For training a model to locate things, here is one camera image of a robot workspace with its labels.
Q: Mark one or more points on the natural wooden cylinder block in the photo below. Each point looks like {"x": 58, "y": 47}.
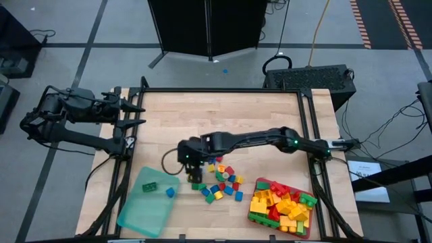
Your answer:
{"x": 225, "y": 175}

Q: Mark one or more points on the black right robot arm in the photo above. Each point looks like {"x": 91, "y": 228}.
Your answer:
{"x": 256, "y": 136}

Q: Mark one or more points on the green wooden wedge block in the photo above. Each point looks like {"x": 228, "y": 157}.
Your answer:
{"x": 195, "y": 186}

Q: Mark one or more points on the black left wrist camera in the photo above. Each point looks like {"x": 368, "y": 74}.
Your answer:
{"x": 118, "y": 133}

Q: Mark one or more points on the teal green wooden block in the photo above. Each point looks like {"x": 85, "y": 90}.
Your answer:
{"x": 219, "y": 176}

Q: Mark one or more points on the light green plastic building block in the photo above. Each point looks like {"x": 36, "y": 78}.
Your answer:
{"x": 300, "y": 228}

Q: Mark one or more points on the red wooden wedge block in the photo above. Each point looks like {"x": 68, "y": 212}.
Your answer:
{"x": 235, "y": 186}

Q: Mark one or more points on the black folding partition screen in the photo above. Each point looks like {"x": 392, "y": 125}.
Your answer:
{"x": 182, "y": 27}

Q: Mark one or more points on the blue half-round wooden block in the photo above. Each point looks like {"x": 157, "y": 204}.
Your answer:
{"x": 170, "y": 192}

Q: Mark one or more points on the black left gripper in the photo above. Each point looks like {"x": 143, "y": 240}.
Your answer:
{"x": 111, "y": 106}

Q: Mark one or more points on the long green plastic building block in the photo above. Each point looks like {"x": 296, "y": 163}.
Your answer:
{"x": 263, "y": 220}

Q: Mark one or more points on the black perforated computer case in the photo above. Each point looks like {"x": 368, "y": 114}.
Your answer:
{"x": 310, "y": 79}

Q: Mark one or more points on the black floor equipment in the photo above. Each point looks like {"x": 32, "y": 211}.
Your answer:
{"x": 17, "y": 50}

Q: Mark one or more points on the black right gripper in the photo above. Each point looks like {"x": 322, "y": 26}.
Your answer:
{"x": 192, "y": 150}

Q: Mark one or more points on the black floor case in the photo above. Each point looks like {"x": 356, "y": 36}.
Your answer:
{"x": 6, "y": 104}

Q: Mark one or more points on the black side stand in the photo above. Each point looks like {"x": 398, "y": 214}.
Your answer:
{"x": 388, "y": 175}

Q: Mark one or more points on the black equipment panel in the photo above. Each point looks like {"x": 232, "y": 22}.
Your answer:
{"x": 426, "y": 101}

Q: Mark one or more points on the white paper sheet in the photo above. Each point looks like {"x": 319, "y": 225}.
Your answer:
{"x": 368, "y": 189}

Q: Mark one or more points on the dark green studded block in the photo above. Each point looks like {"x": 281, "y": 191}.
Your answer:
{"x": 149, "y": 186}

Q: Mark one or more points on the red plastic building block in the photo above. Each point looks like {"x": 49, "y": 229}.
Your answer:
{"x": 295, "y": 195}
{"x": 278, "y": 188}
{"x": 273, "y": 213}

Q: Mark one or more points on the teal translucent plastic bin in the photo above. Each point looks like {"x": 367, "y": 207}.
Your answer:
{"x": 145, "y": 216}

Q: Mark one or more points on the black mat with orange stripes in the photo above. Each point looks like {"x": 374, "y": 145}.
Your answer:
{"x": 378, "y": 20}

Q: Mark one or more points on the red translucent plastic bin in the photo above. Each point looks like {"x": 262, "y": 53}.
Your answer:
{"x": 312, "y": 219}

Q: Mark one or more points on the white metal mounting bracket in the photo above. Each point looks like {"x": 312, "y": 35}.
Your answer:
{"x": 130, "y": 141}

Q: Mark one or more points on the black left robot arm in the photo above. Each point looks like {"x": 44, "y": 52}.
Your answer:
{"x": 84, "y": 141}

